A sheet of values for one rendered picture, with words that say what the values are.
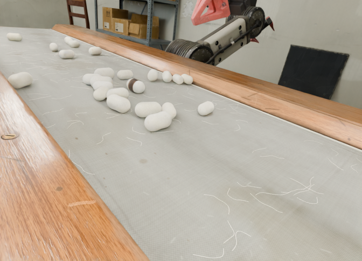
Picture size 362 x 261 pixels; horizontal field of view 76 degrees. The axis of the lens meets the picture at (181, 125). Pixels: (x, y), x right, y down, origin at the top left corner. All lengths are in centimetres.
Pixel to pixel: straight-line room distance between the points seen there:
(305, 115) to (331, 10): 193
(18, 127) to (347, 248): 27
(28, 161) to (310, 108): 36
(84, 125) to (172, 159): 11
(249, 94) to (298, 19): 194
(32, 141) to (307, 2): 226
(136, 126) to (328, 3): 213
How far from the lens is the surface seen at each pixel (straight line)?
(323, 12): 230
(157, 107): 30
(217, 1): 48
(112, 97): 32
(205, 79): 48
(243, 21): 88
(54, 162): 18
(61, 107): 34
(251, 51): 247
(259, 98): 42
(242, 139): 29
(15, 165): 19
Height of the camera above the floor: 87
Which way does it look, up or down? 25 degrees down
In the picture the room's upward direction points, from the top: 7 degrees clockwise
